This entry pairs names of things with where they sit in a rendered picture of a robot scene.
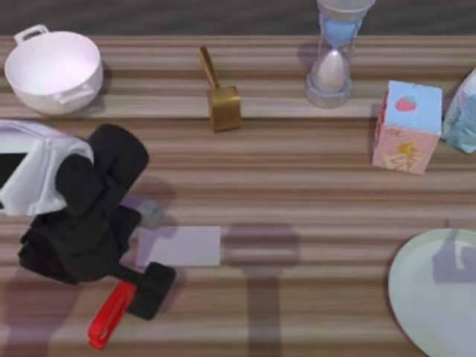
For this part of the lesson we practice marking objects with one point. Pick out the lavender flat card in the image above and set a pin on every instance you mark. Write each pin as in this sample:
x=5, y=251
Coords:
x=189, y=246

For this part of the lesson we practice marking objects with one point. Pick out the pink blue picture cube block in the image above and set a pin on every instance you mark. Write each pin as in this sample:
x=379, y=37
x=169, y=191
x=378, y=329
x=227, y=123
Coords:
x=407, y=130

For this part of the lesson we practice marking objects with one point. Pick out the pale green plate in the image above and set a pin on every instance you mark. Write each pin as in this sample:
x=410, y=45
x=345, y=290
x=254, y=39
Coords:
x=435, y=297

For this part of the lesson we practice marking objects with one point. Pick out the blue sand hourglass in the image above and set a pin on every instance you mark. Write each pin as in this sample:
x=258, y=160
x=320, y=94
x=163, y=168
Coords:
x=331, y=70

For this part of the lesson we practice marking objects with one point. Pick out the gold hammer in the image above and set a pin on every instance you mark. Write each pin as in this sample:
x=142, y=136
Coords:
x=224, y=109

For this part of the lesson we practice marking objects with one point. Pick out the light blue bag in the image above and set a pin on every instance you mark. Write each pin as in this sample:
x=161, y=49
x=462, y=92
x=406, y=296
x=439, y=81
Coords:
x=461, y=122

